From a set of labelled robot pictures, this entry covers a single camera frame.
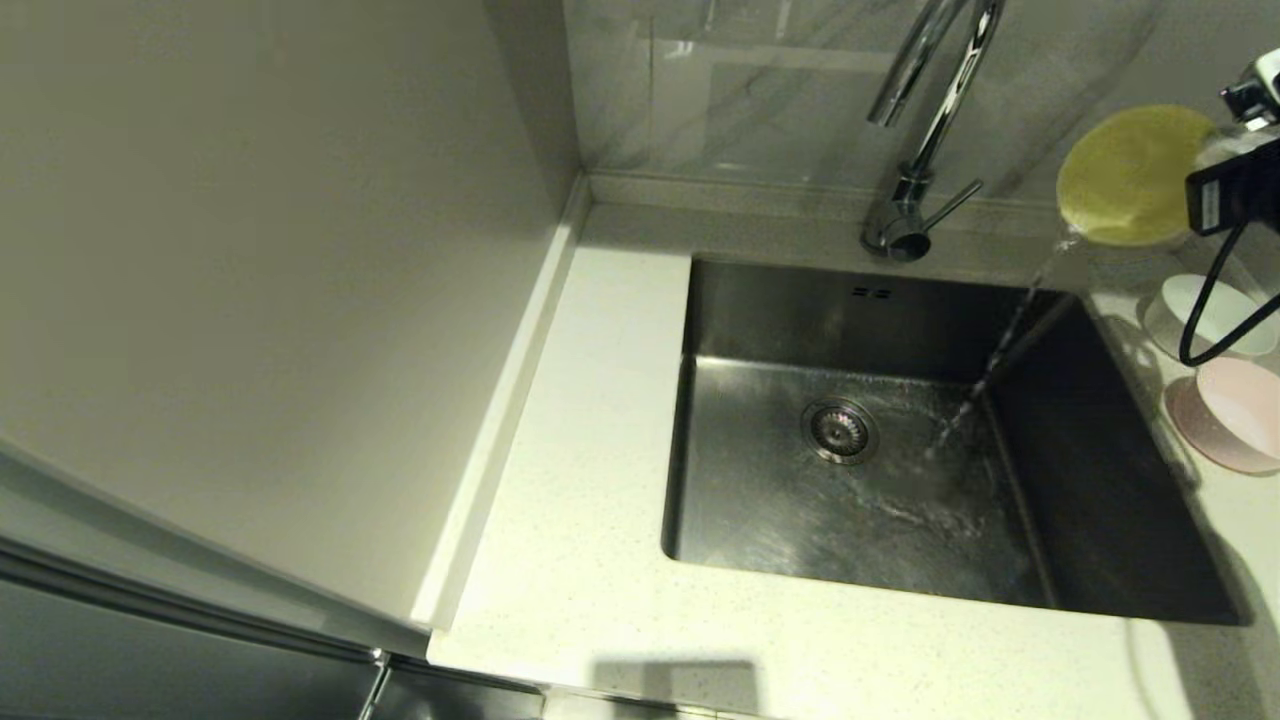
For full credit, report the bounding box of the yellow plastic bowl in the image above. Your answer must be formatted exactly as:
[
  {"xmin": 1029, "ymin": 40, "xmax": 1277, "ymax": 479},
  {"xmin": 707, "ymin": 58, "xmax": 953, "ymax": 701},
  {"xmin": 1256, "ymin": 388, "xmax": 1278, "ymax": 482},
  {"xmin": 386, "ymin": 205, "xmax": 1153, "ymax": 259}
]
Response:
[{"xmin": 1056, "ymin": 104, "xmax": 1222, "ymax": 248}]

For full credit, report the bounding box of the white plastic bowl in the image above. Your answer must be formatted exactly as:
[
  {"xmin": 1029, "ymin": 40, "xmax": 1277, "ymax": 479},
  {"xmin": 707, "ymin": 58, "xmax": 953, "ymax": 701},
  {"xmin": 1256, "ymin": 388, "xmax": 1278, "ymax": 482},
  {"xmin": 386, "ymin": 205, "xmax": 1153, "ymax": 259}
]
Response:
[{"xmin": 1143, "ymin": 273, "xmax": 1280, "ymax": 362}]

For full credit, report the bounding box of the pink plastic bowl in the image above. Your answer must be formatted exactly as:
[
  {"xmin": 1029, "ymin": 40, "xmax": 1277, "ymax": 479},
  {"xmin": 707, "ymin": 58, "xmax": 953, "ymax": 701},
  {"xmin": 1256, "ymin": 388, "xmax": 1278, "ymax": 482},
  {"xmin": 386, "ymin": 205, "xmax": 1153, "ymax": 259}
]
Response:
[{"xmin": 1170, "ymin": 357, "xmax": 1280, "ymax": 474}]

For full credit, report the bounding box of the stainless steel sink basin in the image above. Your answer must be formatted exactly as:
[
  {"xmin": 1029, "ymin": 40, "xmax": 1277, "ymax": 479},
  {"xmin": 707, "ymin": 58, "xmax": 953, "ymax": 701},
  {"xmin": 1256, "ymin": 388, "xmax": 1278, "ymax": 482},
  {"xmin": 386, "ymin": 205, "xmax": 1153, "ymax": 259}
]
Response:
[{"xmin": 660, "ymin": 255, "xmax": 1251, "ymax": 626}]

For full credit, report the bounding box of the chrome gooseneck faucet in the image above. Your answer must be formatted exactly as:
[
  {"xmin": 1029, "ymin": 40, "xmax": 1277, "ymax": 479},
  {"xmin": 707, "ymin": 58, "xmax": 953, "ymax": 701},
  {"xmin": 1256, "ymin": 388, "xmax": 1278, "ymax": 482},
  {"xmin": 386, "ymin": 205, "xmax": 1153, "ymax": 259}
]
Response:
[{"xmin": 862, "ymin": 0, "xmax": 1005, "ymax": 265}]

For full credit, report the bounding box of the round metal drain strainer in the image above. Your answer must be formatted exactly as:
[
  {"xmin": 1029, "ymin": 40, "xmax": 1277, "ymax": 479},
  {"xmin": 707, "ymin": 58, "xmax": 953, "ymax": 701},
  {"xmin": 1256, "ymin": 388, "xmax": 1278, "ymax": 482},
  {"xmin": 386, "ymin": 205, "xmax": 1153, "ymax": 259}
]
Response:
[{"xmin": 800, "ymin": 397, "xmax": 881, "ymax": 466}]

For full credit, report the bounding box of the beige tall cabinet panel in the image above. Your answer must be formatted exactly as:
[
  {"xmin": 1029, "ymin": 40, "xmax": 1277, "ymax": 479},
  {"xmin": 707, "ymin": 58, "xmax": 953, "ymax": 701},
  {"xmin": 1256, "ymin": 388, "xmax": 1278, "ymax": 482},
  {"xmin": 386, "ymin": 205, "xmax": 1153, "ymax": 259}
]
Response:
[{"xmin": 0, "ymin": 0, "xmax": 593, "ymax": 634}]

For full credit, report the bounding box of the grey metal appliance door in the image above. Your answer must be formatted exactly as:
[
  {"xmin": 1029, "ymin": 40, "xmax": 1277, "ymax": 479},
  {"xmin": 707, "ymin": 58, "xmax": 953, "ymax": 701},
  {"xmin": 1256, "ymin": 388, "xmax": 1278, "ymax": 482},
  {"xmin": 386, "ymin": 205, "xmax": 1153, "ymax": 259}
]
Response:
[{"xmin": 0, "ymin": 440, "xmax": 547, "ymax": 720}]

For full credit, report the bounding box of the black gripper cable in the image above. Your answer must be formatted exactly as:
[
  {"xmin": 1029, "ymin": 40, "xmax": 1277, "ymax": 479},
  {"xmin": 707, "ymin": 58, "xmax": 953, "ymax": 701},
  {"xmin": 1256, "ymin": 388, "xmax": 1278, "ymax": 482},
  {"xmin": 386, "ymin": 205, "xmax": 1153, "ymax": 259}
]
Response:
[{"xmin": 1178, "ymin": 222, "xmax": 1280, "ymax": 368}]

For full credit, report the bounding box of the chrome appliance door handle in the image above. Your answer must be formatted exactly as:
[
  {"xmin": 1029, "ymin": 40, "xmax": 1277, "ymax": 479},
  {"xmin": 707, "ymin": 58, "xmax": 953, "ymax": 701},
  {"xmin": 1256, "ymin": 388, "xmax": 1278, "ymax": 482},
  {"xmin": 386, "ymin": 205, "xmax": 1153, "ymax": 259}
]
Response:
[{"xmin": 357, "ymin": 647, "xmax": 394, "ymax": 720}]

